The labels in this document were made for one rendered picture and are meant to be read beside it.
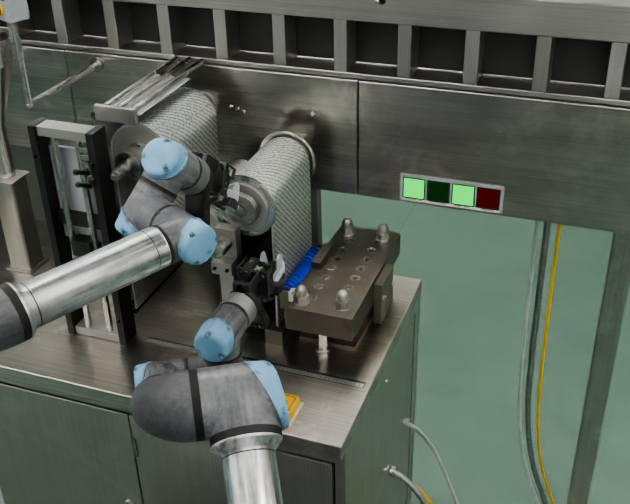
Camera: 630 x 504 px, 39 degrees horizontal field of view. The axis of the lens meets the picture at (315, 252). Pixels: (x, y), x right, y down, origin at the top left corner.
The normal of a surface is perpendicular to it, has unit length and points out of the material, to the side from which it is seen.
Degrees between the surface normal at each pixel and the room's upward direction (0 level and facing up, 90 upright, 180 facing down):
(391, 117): 90
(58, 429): 90
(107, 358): 0
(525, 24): 90
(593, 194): 90
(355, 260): 0
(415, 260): 0
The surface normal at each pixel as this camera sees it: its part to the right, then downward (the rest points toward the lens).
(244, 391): 0.09, -0.43
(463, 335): -0.02, -0.86
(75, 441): -0.34, 0.49
